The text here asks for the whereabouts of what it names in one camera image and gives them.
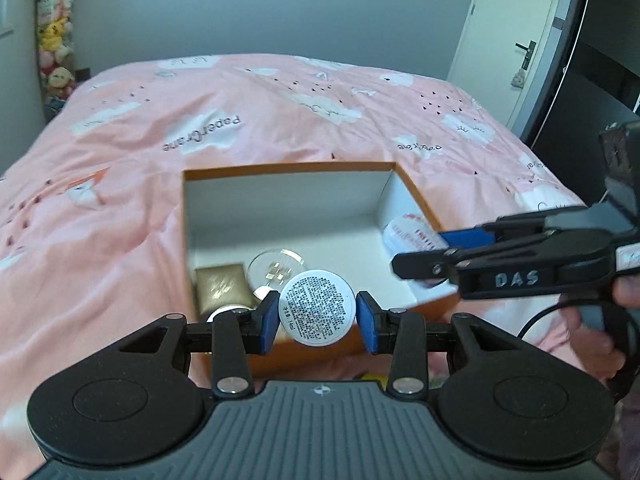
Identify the person's right hand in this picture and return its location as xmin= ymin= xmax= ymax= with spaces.
xmin=564 ymin=275 xmax=640 ymax=381

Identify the dark wardrobe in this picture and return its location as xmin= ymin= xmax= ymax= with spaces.
xmin=520 ymin=0 xmax=640 ymax=211

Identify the gold-capped glass bottle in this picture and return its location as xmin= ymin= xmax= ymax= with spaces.
xmin=195 ymin=262 xmax=261 ymax=322

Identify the white door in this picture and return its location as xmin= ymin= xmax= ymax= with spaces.
xmin=447 ymin=0 xmax=568 ymax=133

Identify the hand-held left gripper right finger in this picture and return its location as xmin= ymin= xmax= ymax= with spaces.
xmin=356 ymin=291 xmax=523 ymax=401

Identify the black door handle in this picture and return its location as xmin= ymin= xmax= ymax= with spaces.
xmin=515 ymin=40 xmax=538 ymax=70

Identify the orange cardboard box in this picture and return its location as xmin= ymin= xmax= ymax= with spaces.
xmin=180 ymin=161 xmax=461 ymax=378

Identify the pink printed blanket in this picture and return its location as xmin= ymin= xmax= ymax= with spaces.
xmin=0 ymin=52 xmax=640 ymax=441

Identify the white round jar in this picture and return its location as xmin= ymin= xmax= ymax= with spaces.
xmin=278 ymin=270 xmax=357 ymax=347

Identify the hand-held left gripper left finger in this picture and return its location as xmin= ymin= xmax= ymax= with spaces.
xmin=107 ymin=290 xmax=281 ymax=401

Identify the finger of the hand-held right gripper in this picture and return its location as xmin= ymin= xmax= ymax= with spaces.
xmin=391 ymin=230 xmax=568 ymax=302
xmin=440 ymin=206 xmax=596 ymax=250

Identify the black cable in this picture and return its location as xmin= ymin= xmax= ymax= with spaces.
xmin=517 ymin=300 xmax=583 ymax=343

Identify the white bottle with red print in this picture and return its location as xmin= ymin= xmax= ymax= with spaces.
xmin=382 ymin=214 xmax=458 ymax=291

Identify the hanging stuffed toy organizer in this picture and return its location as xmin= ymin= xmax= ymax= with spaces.
xmin=34 ymin=0 xmax=78 ymax=121

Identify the clear case with pink sponge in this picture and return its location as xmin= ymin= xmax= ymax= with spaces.
xmin=246 ymin=247 xmax=307 ymax=301

